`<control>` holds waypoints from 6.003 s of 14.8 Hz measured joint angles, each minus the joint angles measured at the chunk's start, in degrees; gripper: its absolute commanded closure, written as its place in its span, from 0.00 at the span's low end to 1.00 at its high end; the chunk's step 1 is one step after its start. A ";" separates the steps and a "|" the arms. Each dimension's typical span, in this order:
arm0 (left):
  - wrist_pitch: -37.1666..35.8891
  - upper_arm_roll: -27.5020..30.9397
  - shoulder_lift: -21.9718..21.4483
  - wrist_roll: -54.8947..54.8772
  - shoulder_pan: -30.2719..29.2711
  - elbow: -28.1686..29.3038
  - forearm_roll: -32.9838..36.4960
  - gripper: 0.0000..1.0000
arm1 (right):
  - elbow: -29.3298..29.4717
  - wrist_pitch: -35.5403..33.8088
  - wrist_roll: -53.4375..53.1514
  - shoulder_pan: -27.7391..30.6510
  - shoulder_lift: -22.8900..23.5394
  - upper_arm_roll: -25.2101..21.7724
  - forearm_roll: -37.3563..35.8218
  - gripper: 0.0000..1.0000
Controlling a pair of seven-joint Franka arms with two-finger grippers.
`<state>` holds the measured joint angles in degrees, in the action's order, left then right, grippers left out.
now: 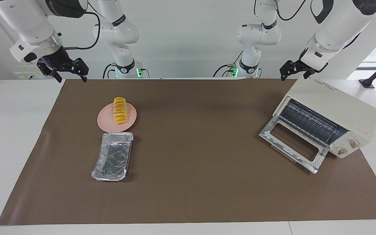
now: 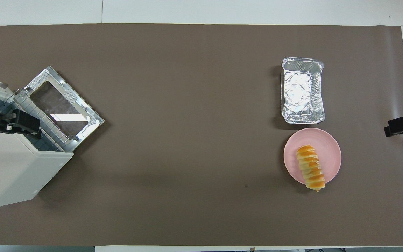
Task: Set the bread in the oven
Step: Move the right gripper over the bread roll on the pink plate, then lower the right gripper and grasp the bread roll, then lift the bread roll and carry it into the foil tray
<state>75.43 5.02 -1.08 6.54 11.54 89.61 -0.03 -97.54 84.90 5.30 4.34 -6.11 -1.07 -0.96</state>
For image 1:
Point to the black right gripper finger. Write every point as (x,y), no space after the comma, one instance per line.
(46,69)
(81,68)

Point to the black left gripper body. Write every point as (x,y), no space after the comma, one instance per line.
(300,65)

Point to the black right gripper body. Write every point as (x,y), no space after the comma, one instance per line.
(59,60)

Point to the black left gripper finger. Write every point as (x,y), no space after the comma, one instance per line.
(287,68)

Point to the yellow sliced bread loaf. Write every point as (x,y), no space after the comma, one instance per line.
(120,111)

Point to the aluminium foil tray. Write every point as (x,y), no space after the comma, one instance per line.
(113,156)

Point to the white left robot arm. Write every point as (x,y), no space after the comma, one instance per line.
(335,29)

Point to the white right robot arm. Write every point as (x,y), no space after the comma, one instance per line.
(28,23)

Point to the cream toaster oven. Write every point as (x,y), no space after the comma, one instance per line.
(338,104)

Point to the beige oven knob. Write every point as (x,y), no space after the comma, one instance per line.
(354,143)
(342,151)

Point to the glass oven door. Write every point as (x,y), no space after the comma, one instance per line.
(318,161)

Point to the pink round plate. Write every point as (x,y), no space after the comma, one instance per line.
(106,120)

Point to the brown table mat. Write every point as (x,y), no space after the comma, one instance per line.
(188,182)

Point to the white wall power socket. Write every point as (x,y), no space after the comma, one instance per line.
(28,75)

